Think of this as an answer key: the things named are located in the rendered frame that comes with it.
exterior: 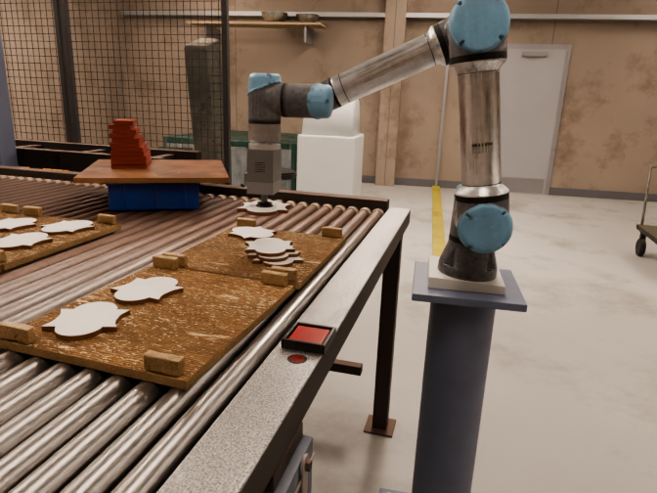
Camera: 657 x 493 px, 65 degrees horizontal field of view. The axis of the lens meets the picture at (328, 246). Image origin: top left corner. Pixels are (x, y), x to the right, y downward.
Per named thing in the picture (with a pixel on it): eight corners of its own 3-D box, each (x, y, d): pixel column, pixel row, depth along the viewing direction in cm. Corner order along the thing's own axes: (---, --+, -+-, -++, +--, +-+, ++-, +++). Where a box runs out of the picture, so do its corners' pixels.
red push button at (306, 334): (330, 336, 91) (330, 330, 91) (321, 352, 85) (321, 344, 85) (298, 332, 92) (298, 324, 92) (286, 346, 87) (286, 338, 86)
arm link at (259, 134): (243, 123, 117) (253, 122, 124) (243, 144, 118) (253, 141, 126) (276, 124, 116) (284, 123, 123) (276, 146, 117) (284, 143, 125)
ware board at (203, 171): (221, 163, 227) (221, 159, 226) (229, 182, 180) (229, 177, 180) (98, 163, 214) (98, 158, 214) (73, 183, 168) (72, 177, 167)
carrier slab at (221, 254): (346, 243, 149) (346, 237, 148) (299, 290, 111) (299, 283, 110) (235, 230, 158) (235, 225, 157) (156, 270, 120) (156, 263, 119)
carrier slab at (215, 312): (293, 291, 110) (293, 285, 109) (186, 390, 72) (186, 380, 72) (153, 270, 120) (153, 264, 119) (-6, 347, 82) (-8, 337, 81)
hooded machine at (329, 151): (310, 211, 614) (313, 92, 577) (360, 215, 603) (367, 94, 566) (295, 225, 549) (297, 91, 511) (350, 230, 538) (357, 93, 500)
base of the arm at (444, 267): (491, 265, 142) (497, 231, 139) (501, 285, 127) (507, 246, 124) (435, 259, 143) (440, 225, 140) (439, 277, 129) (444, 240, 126)
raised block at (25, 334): (38, 340, 81) (36, 325, 81) (28, 345, 80) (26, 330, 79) (9, 335, 83) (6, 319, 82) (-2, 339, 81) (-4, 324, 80)
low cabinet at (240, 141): (328, 182, 835) (329, 135, 814) (301, 202, 664) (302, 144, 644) (217, 174, 868) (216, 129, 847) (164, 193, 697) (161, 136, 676)
